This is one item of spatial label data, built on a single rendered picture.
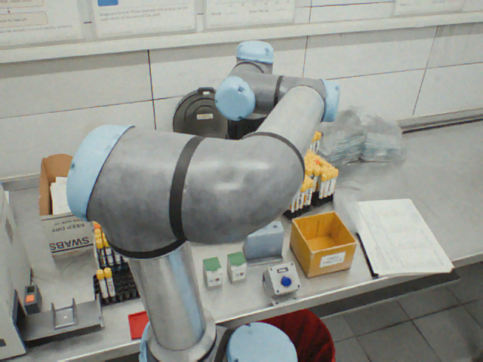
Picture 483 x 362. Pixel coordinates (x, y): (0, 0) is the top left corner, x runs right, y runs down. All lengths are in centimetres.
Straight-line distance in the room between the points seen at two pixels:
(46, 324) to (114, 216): 68
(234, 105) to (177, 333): 40
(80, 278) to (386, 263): 82
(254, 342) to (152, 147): 43
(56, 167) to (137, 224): 103
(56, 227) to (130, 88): 48
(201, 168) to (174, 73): 103
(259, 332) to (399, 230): 74
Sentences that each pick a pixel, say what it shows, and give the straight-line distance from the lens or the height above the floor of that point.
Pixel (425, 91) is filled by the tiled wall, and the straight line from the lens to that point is 196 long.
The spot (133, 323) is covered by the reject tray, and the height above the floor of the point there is 88.
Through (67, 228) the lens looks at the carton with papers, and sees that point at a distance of 129.
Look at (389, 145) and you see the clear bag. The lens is 172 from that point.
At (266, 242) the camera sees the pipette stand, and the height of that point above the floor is 94.
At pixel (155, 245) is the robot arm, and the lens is 53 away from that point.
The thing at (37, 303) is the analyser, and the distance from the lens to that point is 120.
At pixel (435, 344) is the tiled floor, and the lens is 236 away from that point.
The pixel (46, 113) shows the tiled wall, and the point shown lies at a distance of 149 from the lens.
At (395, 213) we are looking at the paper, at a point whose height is 89.
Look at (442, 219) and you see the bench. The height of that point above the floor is 88.
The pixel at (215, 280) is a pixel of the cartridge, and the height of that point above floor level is 90.
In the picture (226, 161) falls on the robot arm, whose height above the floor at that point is 155.
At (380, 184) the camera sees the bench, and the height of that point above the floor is 88.
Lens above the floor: 180
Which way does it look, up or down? 37 degrees down
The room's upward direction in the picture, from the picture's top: 2 degrees clockwise
